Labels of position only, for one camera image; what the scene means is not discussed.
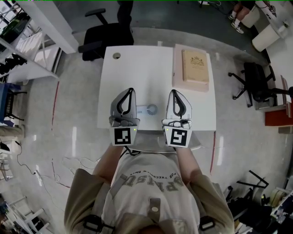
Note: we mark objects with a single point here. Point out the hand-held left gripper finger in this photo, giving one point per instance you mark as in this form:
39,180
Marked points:
113,107
134,110

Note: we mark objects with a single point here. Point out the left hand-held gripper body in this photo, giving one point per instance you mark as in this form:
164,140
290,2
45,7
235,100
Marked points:
123,137

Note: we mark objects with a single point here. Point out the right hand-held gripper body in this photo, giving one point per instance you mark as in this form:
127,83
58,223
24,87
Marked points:
178,138

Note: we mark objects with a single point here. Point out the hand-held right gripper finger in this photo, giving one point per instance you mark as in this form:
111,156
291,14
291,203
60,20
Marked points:
188,112
169,109

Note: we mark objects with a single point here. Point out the small white handheld fan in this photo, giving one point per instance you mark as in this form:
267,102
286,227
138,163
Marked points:
152,109

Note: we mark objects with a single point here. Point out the person's right forearm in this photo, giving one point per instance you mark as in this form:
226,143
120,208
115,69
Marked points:
188,166

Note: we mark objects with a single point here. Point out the person's left forearm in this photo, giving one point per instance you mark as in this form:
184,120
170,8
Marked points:
107,166

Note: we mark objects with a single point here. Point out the white square table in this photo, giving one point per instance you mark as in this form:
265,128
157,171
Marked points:
137,75

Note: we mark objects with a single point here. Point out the white mesh office chair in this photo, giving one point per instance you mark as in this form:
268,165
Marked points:
151,141

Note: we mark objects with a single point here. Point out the flat pink box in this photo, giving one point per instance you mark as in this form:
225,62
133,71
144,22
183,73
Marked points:
177,68

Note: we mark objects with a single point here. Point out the tan book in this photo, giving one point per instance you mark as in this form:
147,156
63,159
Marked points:
195,67

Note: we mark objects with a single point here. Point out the person's white printed t-shirt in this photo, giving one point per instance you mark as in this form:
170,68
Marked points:
142,194

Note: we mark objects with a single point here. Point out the black office chair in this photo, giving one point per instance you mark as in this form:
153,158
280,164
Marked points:
103,38
258,82

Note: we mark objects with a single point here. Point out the grey harness with black buckles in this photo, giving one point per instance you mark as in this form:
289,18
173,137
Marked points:
155,206

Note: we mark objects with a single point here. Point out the person's beige overshirt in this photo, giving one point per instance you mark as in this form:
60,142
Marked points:
82,198

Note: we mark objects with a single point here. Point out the red cabinet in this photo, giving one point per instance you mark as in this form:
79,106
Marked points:
278,117

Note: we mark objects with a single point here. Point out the white power strip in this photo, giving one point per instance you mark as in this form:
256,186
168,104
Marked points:
38,176

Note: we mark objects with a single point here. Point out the white shelf unit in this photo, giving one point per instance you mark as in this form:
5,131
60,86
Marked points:
27,68

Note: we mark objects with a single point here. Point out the white cylindrical bin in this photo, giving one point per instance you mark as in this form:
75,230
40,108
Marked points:
250,17
266,38

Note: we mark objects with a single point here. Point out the blue side table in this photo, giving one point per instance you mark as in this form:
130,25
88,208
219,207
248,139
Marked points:
2,102

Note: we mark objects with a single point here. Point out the black round object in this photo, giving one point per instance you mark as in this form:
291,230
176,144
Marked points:
4,146

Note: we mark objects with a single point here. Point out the white step stool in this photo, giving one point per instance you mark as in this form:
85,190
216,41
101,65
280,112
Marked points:
29,217

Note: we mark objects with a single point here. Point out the cluttered white table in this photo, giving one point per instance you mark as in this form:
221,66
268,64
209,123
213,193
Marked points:
282,208

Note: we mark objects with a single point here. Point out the black folding chair frame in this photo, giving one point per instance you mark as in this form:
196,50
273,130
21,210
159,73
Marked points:
247,201

